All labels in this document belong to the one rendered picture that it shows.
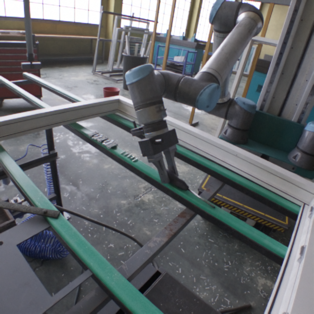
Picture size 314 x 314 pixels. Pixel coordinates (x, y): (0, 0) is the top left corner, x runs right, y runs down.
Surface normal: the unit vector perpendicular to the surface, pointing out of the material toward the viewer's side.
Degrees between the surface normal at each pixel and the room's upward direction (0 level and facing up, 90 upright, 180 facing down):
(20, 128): 90
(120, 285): 0
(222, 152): 90
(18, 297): 0
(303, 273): 0
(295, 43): 90
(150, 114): 71
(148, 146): 90
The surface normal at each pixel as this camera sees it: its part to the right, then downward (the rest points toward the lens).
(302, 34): -0.48, 0.40
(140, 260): 0.15, -0.84
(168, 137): 0.73, -0.08
